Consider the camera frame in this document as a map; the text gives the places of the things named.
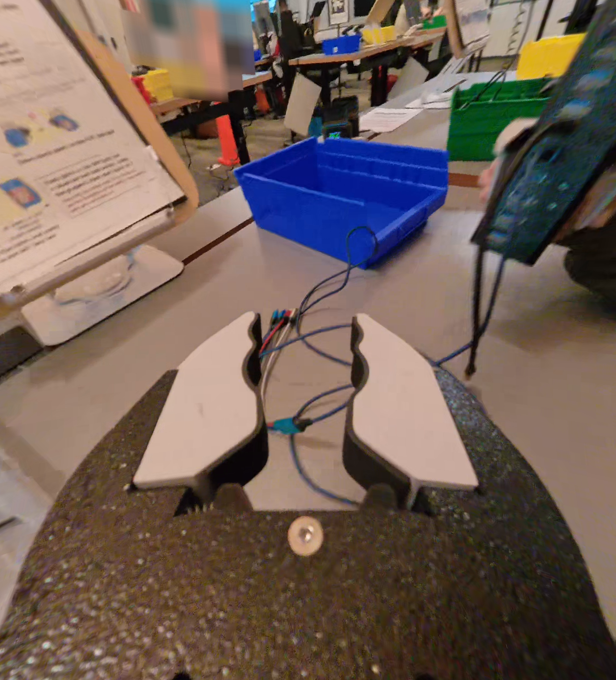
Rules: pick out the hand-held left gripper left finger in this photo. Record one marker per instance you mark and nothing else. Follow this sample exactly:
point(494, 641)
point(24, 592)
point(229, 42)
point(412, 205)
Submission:
point(202, 419)

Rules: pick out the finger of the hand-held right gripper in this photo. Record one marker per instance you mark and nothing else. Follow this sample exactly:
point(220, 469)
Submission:
point(610, 199)
point(515, 135)

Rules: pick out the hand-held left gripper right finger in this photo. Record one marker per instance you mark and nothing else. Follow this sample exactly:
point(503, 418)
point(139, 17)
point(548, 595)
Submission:
point(409, 419)

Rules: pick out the black USB hub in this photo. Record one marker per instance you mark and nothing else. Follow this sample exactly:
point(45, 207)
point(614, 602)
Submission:
point(563, 133)

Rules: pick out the person's right forearm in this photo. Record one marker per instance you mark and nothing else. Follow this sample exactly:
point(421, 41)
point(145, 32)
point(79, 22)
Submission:
point(605, 265)

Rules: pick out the grey neighbouring desk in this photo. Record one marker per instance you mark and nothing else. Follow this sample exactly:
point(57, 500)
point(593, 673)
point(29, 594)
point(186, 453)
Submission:
point(435, 127)

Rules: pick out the wooden office desk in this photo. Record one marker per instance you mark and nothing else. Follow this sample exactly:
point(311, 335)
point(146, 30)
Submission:
point(382, 50)

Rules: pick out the person's right hand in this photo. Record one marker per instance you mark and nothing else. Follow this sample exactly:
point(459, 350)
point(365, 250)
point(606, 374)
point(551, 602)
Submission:
point(489, 180)

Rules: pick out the green plastic bin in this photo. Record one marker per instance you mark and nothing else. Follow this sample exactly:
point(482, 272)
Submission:
point(478, 122)

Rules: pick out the yellow plastic bin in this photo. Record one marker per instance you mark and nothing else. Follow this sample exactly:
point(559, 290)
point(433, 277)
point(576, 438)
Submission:
point(547, 58)

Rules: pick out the wooden document stand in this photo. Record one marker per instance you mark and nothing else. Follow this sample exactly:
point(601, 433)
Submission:
point(470, 26)

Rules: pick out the white paper sheet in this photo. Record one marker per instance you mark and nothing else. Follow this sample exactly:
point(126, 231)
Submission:
point(390, 119)

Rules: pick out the instruction sheet on stand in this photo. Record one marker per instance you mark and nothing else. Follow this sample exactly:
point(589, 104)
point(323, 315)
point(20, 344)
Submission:
point(127, 281)

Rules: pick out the small yellow bin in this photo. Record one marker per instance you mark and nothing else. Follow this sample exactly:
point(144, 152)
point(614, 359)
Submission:
point(377, 34)

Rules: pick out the black digital timer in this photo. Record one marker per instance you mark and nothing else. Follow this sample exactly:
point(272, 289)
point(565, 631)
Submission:
point(337, 133)

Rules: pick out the blue plastic bin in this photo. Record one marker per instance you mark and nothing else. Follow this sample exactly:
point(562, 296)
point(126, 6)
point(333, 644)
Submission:
point(340, 186)

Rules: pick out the small blue bin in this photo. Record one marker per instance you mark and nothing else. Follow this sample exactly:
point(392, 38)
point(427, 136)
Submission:
point(340, 45)

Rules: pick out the white square-code sign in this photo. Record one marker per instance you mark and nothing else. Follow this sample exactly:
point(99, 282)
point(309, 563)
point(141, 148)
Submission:
point(341, 10)

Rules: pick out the orange traffic cone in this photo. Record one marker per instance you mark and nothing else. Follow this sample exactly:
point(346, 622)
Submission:
point(227, 143)

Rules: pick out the printed instruction sheet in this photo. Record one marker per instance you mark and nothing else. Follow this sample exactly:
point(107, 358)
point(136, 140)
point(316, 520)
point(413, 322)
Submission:
point(48, 159)

